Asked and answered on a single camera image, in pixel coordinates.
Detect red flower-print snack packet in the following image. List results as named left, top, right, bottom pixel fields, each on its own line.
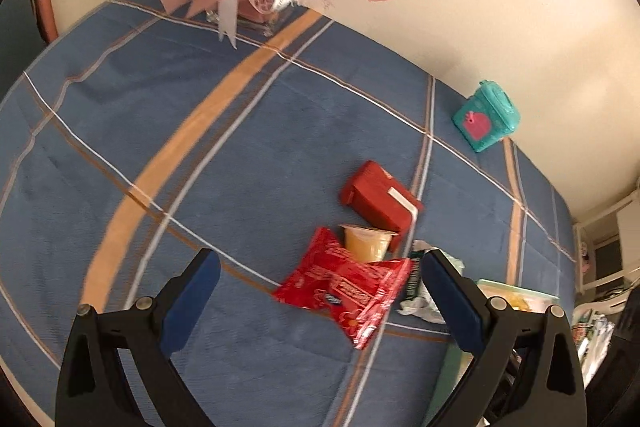
left=272, top=227, right=416, bottom=350

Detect pale green tray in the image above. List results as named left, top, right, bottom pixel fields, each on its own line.
left=435, top=279, right=561, bottom=427

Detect small green and white packet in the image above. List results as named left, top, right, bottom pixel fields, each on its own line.
left=397, top=239, right=466, bottom=325

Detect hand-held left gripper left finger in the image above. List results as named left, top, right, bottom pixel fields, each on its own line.
left=55, top=249, right=221, bottom=427

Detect yellow jelly cup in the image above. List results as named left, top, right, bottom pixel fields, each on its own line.
left=340, top=223, right=399, bottom=264

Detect red drink carton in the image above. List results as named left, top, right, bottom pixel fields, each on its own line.
left=340, top=160, right=425, bottom=253

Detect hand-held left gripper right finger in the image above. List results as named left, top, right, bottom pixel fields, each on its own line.
left=422, top=249, right=587, bottom=427

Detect blue plaid tablecloth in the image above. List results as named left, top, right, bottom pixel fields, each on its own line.
left=0, top=0, right=578, bottom=427

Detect pile of white sachets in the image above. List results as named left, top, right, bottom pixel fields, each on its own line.
left=570, top=307, right=616, bottom=388

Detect white rack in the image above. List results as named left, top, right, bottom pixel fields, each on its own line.
left=572, top=192, right=640, bottom=303

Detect teal toy box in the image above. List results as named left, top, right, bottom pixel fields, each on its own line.
left=452, top=80, right=519, bottom=152

